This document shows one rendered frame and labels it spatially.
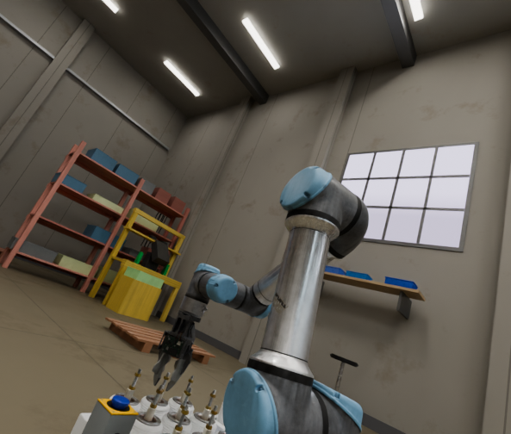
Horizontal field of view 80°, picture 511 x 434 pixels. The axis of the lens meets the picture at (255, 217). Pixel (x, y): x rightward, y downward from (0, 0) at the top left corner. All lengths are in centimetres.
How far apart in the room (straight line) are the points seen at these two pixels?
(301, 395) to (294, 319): 11
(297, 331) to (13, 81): 895
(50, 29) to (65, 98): 156
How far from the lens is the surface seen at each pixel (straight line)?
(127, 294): 523
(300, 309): 57
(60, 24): 998
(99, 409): 87
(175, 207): 715
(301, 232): 61
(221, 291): 84
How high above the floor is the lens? 59
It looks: 18 degrees up
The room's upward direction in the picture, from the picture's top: 21 degrees clockwise
